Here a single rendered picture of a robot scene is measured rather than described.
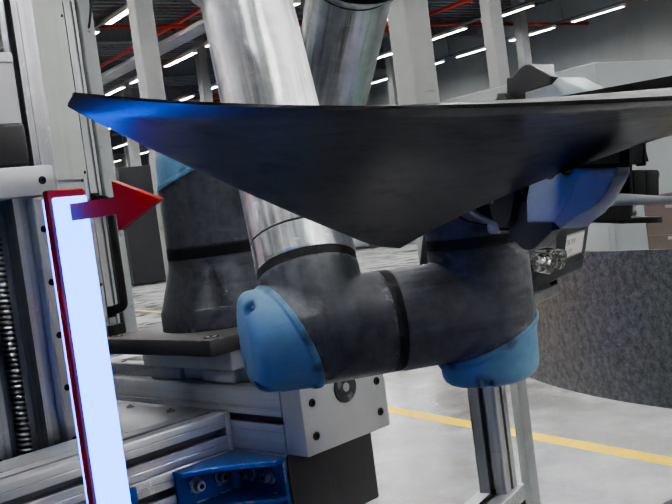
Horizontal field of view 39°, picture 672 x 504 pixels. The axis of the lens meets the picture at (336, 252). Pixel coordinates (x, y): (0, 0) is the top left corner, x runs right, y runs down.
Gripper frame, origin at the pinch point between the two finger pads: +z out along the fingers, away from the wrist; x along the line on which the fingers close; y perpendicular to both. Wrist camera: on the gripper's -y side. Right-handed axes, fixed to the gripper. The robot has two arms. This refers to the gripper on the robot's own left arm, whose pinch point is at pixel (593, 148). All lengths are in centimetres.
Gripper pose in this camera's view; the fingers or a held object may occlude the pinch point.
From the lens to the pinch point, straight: 41.8
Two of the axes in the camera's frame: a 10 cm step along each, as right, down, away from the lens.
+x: 0.3, 10.0, 0.5
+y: 9.9, -0.3, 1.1
